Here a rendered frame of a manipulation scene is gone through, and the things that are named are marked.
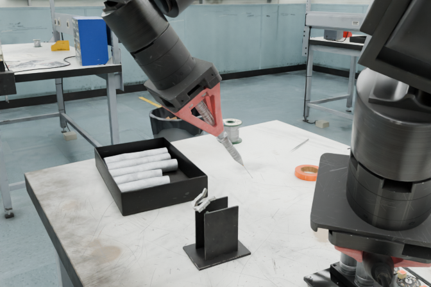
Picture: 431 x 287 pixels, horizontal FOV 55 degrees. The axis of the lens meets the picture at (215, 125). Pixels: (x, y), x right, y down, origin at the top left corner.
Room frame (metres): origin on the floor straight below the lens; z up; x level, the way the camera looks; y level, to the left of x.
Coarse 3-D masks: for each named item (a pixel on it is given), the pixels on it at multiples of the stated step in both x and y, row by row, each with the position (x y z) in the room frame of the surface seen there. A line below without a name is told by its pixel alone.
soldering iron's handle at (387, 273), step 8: (368, 256) 0.26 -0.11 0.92; (376, 256) 0.25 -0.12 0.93; (384, 256) 0.25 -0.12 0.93; (368, 264) 0.25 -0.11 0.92; (376, 264) 0.24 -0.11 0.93; (384, 264) 0.24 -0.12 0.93; (392, 264) 0.25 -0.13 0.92; (368, 272) 0.25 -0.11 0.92; (376, 272) 0.23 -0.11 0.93; (384, 272) 0.22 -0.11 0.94; (392, 272) 0.23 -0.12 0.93; (376, 280) 0.22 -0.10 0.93
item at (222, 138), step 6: (198, 108) 0.50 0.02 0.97; (204, 108) 0.50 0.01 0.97; (204, 114) 0.50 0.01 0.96; (210, 114) 0.51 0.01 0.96; (210, 120) 0.50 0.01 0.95; (222, 132) 0.51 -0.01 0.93; (216, 138) 0.52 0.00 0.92; (222, 138) 0.51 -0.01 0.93; (228, 144) 0.52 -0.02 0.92; (228, 150) 0.52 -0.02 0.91; (234, 150) 0.52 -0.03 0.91; (234, 156) 0.52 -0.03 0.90; (240, 156) 0.52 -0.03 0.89
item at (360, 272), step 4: (360, 264) 0.41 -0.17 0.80; (360, 268) 0.41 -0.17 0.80; (356, 272) 0.42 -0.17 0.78; (360, 272) 0.41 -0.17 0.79; (364, 272) 0.41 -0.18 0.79; (356, 276) 0.42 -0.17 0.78; (360, 276) 0.41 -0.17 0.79; (364, 276) 0.41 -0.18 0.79; (368, 276) 0.41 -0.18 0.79; (356, 280) 0.42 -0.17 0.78; (360, 280) 0.41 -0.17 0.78; (364, 280) 0.41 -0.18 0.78; (368, 280) 0.41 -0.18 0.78; (372, 280) 0.41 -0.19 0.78; (360, 284) 0.41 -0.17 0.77; (364, 284) 0.41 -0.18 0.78; (368, 284) 0.41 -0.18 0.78; (372, 284) 0.41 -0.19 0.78
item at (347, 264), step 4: (344, 256) 0.44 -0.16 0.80; (348, 256) 0.44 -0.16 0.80; (340, 260) 0.45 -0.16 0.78; (344, 260) 0.44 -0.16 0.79; (348, 260) 0.43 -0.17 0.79; (352, 260) 0.43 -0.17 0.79; (356, 260) 0.43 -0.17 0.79; (340, 264) 0.44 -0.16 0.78; (344, 264) 0.44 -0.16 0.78; (348, 264) 0.43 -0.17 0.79; (352, 264) 0.43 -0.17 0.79; (356, 264) 0.43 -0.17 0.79; (340, 268) 0.44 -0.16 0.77; (344, 268) 0.44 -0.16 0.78; (348, 268) 0.43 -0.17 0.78; (352, 268) 0.43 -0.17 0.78; (356, 268) 0.43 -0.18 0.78; (344, 272) 0.44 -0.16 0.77; (348, 272) 0.43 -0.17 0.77; (352, 272) 0.43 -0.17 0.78
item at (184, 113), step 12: (156, 96) 0.48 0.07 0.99; (192, 96) 0.47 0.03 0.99; (204, 96) 0.49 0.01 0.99; (216, 96) 0.49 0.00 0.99; (168, 108) 0.47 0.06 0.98; (180, 108) 0.46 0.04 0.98; (216, 108) 0.50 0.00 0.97; (192, 120) 0.48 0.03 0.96; (216, 120) 0.50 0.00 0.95; (216, 132) 0.50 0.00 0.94
